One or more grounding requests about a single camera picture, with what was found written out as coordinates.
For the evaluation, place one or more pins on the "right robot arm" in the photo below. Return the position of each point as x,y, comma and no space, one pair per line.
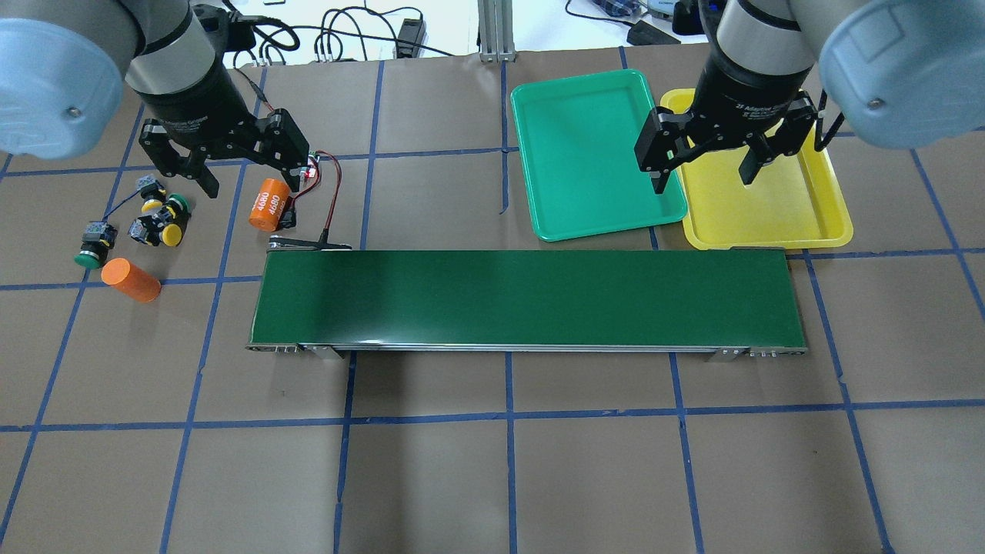
903,73

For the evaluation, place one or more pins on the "aluminium frame post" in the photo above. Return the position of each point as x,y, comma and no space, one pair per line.
496,42

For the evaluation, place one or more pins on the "yellow plastic tray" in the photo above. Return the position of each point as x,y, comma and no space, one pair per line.
794,203

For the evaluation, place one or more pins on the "plain orange cylinder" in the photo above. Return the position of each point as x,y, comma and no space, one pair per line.
131,280

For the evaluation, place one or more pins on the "orange cylinder with 4680 label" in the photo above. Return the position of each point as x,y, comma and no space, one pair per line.
269,205

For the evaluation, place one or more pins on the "green conveyor belt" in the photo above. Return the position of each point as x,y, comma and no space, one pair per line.
725,301

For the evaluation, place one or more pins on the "yellow push button upper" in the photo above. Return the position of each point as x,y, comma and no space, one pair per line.
152,192

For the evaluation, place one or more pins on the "black power adapter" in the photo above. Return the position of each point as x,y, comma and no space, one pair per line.
410,38

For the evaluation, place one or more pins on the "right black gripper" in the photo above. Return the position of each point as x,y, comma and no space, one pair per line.
745,94

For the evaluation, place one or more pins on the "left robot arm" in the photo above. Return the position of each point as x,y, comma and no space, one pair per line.
64,65

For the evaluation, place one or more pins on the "green plastic tray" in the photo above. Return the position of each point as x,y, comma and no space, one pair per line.
576,139

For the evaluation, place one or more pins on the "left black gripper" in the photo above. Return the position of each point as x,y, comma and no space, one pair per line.
194,102

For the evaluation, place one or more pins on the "small controller circuit board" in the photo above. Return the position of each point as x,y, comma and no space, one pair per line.
310,175

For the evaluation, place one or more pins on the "yellow push button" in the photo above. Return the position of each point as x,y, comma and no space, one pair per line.
153,231
152,192

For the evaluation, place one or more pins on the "green push button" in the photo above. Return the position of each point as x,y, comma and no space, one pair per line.
97,241
174,211

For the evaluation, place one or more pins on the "yellow push button lower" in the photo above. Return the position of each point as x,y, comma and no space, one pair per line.
153,231

